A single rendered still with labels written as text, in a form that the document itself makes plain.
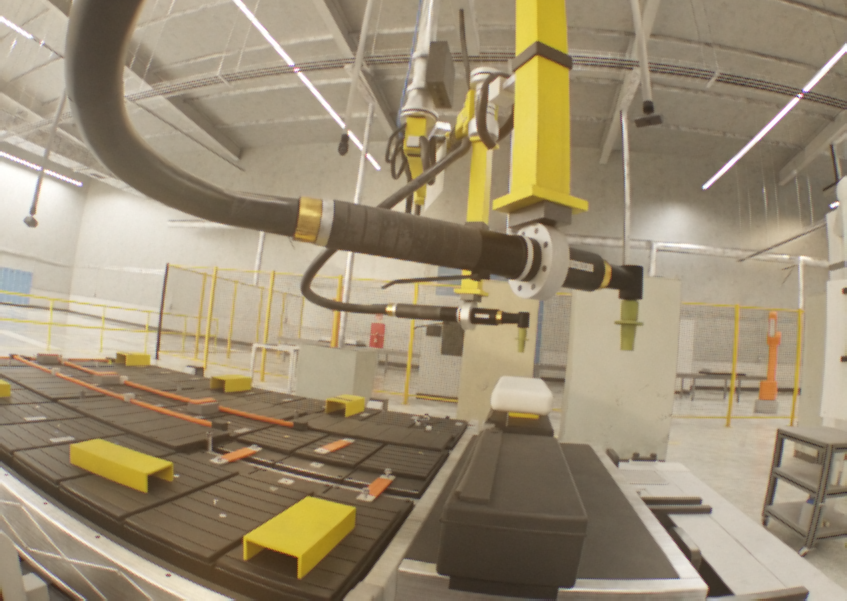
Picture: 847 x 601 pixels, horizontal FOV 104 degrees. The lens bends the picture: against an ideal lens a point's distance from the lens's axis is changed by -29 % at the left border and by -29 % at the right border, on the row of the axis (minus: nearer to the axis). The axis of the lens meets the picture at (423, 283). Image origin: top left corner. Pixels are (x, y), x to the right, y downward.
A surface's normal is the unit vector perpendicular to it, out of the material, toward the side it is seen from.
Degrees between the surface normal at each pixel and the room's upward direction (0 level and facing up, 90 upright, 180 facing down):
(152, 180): 131
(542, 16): 90
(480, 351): 90
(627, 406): 90
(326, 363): 90
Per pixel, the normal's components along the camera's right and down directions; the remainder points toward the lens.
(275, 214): 0.62, 0.19
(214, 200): 0.91, 0.24
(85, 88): -0.01, 0.96
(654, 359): -0.20, -0.13
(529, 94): -0.92, -0.13
